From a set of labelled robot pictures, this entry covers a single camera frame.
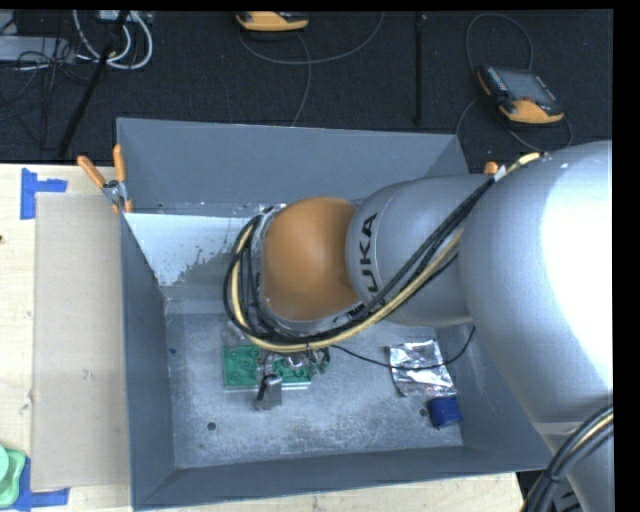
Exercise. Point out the small blue cylinder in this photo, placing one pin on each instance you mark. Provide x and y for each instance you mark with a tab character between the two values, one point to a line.
445	412

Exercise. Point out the pale brown cardboard board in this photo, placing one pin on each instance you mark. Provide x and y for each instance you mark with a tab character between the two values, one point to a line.
75	325

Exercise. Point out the grey metal bin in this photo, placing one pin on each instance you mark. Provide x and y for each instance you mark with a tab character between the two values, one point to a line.
320	430

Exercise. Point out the crumpled silver foil packet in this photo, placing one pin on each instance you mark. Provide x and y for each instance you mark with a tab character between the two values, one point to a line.
419	367

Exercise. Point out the green studded flat plate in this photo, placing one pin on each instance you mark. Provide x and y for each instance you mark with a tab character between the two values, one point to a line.
238	366

